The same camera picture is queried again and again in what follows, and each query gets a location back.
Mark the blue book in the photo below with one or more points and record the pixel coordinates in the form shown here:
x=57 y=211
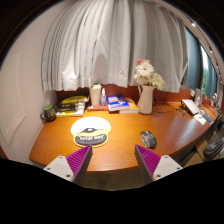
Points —
x=117 y=102

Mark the black yellow cover book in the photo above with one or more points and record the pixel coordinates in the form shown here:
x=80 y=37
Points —
x=74 y=99

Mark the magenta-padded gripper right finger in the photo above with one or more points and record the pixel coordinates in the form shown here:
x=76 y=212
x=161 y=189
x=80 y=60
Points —
x=165 y=166

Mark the white curtain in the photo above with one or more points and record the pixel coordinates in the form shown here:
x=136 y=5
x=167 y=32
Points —
x=110 y=43

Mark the yellow white book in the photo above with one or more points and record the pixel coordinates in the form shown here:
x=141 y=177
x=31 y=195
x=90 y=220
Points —
x=70 y=113

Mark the white ceramic jug vase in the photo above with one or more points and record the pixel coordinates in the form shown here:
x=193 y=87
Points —
x=145 y=101

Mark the dark green curtain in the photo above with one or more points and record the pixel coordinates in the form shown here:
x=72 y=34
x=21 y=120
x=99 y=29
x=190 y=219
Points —
x=194 y=63

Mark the white flower bouquet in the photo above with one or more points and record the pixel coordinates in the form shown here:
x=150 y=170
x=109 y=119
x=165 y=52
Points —
x=146 y=73

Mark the black grey computer mouse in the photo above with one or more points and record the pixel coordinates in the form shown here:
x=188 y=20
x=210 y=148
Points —
x=148 y=139

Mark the cream tumbler with lid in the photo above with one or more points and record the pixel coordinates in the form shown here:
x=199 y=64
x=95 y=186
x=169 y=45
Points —
x=95 y=95

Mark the clear spray bottle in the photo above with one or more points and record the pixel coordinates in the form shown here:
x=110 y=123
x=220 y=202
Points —
x=103 y=99

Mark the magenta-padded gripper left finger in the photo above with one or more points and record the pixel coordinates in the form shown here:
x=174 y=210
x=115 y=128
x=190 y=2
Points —
x=60 y=166

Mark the dark mug with green inside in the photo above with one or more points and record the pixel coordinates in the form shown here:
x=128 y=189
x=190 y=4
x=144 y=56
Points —
x=49 y=113

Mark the white yellow black mouse pad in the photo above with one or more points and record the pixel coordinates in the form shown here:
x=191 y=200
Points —
x=90 y=126

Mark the red-brown flat book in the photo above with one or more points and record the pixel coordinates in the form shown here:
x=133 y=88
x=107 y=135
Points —
x=96 y=108

